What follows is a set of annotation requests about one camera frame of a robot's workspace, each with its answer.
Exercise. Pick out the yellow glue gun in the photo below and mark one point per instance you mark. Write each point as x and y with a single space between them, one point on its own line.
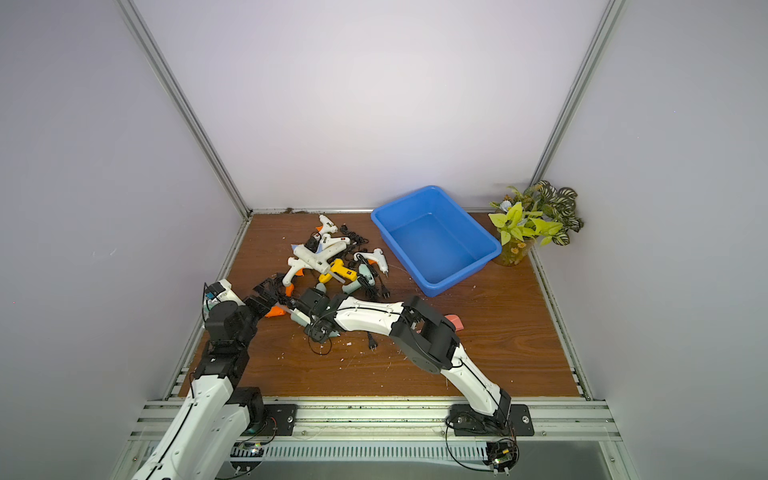
339 272

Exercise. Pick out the small white glue gun far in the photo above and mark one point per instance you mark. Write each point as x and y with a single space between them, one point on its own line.
327 226

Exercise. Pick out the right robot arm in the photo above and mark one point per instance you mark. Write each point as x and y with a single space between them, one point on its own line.
424 336

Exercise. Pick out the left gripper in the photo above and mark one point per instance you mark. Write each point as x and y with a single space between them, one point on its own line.
268 298

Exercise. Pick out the potted green plant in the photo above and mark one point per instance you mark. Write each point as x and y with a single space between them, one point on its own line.
539 214

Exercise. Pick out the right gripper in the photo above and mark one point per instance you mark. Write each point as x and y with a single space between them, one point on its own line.
306 301

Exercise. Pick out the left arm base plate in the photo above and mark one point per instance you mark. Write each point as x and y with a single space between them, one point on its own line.
279 420

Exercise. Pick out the large mint green glue gun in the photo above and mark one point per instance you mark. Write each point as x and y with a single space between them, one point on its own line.
301 317

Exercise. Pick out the blue plastic storage box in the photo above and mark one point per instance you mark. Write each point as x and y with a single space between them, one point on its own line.
435 239

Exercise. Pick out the orange glue gun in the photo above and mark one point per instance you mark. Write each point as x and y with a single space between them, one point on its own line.
277 311

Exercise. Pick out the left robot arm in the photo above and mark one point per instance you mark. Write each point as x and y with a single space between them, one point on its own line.
216 411

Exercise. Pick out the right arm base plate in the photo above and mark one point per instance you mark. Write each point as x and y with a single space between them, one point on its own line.
464 421

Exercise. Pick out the large white glue gun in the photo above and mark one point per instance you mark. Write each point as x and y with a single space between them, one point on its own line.
320 261

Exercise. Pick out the small mint glue gun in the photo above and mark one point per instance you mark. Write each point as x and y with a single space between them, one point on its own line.
365 281

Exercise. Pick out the pink plastic scoop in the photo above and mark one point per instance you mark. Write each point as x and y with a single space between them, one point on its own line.
455 321

